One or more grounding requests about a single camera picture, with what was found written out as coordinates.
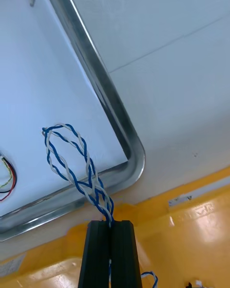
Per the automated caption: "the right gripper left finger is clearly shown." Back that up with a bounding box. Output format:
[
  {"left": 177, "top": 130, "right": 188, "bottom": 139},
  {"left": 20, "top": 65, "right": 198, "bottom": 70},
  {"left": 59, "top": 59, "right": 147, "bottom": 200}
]
[{"left": 78, "top": 220, "right": 111, "bottom": 288}]

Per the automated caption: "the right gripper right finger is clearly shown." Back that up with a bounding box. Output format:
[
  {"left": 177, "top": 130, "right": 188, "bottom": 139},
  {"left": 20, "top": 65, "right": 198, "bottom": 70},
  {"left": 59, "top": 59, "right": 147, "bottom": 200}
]
[{"left": 110, "top": 220, "right": 143, "bottom": 288}]

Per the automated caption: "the blue-white twisted wire harness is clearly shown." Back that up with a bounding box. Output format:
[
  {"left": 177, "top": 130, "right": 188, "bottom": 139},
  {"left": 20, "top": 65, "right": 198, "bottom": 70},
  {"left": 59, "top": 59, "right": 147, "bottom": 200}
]
[{"left": 42, "top": 122, "right": 159, "bottom": 288}]

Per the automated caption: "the red black green-yellow wire harness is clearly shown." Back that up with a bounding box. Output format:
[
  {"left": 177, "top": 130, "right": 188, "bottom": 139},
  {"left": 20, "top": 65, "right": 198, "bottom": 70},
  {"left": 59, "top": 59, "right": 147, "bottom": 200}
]
[{"left": 0, "top": 150, "right": 18, "bottom": 202}]

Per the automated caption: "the steel tray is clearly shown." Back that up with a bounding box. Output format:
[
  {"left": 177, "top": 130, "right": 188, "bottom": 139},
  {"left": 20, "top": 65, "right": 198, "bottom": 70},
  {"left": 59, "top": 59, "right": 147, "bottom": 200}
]
[{"left": 0, "top": 0, "right": 146, "bottom": 242}]

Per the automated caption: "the yellow-orange plastic bin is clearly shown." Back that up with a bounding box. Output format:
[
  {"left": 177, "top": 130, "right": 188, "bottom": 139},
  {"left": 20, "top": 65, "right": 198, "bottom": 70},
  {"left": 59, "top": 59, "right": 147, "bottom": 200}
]
[
  {"left": 67, "top": 165, "right": 230, "bottom": 288},
  {"left": 0, "top": 225, "right": 84, "bottom": 288}
]

